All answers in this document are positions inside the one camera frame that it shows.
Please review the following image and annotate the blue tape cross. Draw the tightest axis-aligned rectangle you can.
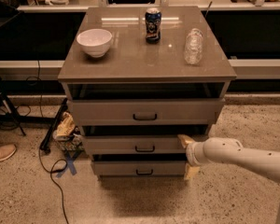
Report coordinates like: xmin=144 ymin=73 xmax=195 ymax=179
xmin=56 ymin=150 xmax=82 ymax=178

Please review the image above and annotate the blue soda can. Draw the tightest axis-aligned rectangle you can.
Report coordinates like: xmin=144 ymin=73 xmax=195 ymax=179
xmin=145 ymin=7 xmax=161 ymax=44

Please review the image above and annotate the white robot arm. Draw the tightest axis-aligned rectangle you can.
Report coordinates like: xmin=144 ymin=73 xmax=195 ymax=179
xmin=177 ymin=134 xmax=280 ymax=224

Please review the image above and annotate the patterned small box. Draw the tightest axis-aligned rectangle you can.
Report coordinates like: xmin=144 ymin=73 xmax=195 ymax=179
xmin=57 ymin=135 xmax=84 ymax=151

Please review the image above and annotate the tan shoe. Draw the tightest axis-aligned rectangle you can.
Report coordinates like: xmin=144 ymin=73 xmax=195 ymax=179
xmin=0 ymin=145 xmax=17 ymax=161

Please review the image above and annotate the clear plastic water bottle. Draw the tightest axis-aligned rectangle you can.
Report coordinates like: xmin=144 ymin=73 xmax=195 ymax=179
xmin=184 ymin=28 xmax=203 ymax=65

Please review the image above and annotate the crumpled snack bag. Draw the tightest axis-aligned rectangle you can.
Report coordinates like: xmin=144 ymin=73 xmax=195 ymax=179
xmin=52 ymin=111 xmax=76 ymax=141

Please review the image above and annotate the white ceramic bowl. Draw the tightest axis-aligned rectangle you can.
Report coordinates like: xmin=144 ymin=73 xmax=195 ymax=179
xmin=77 ymin=29 xmax=113 ymax=58

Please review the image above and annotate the grey top drawer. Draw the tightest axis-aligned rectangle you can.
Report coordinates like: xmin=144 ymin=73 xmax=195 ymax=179
xmin=67 ymin=99 xmax=224 ymax=126

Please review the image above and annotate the black power strip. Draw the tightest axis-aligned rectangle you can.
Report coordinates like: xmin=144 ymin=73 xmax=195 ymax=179
xmin=39 ymin=98 xmax=67 ymax=154

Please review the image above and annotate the grey drawer cabinet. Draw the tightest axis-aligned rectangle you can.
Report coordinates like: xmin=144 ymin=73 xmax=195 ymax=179
xmin=57 ymin=6 xmax=238 ymax=180

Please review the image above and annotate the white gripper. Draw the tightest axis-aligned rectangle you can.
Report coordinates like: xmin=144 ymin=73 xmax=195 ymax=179
xmin=177 ymin=134 xmax=204 ymax=180

